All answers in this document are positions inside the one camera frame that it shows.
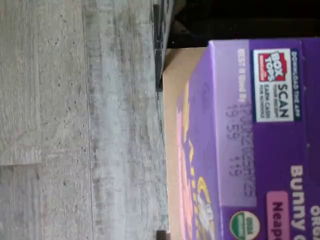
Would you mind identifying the purple Annie's box pink label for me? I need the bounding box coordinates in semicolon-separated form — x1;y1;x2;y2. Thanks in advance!
174;37;320;240

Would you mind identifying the black metal shelf frame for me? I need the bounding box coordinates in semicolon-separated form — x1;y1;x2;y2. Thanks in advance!
151;0;177;240

